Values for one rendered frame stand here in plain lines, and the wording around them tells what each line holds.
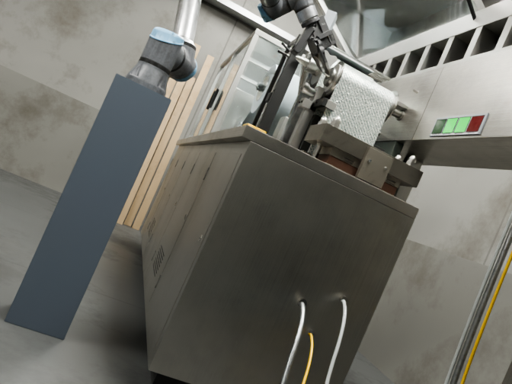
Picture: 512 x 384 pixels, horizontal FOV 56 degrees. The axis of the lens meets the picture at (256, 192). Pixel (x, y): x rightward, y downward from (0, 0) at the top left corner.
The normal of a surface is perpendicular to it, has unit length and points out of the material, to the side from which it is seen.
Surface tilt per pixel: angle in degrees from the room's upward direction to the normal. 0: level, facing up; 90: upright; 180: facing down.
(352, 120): 90
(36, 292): 90
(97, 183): 90
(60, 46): 90
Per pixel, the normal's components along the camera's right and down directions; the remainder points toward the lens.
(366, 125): 0.24, 0.09
